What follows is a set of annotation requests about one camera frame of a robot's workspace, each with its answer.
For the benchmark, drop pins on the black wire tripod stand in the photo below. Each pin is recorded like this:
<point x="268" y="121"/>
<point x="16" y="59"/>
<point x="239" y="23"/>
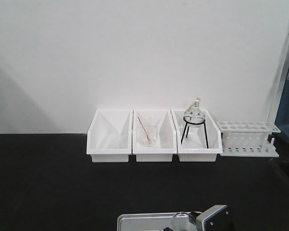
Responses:
<point x="195" y="129"/>

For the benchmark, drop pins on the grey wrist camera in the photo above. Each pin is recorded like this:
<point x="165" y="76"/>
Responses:
<point x="216" y="218"/>

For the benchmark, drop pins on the white bin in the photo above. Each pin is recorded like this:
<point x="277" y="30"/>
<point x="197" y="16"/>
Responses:
<point x="109" y="138"/>
<point x="166" y="145"/>
<point x="193" y="149"/>

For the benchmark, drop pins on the white bin left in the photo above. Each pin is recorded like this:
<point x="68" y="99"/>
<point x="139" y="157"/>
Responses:
<point x="109" y="138"/>

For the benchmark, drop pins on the white test tube rack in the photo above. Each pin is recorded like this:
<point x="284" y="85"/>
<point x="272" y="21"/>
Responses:
<point x="247" y="139"/>

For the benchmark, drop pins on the pink stirring rod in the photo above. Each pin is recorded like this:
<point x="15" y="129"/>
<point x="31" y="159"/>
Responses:
<point x="146" y="134"/>

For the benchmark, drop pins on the silver metal tray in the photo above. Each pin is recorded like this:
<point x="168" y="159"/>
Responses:
<point x="148" y="221"/>

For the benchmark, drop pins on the glass beaker in bin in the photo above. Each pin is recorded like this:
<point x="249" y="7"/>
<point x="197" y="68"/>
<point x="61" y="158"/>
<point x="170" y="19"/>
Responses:
<point x="152" y="130"/>

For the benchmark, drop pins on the clear glass beaker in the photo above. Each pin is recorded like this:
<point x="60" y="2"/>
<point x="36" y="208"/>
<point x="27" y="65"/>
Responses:
<point x="183" y="221"/>

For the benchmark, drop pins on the glass alcohol lamp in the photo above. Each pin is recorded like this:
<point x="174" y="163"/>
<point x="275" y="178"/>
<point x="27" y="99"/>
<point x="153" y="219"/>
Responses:
<point x="193" y="115"/>

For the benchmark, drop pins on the white bin right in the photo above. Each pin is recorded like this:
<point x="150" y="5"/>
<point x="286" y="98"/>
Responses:
<point x="193" y="149"/>

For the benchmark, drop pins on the white bin middle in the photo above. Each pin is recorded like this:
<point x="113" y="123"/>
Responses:
<point x="166" y="145"/>

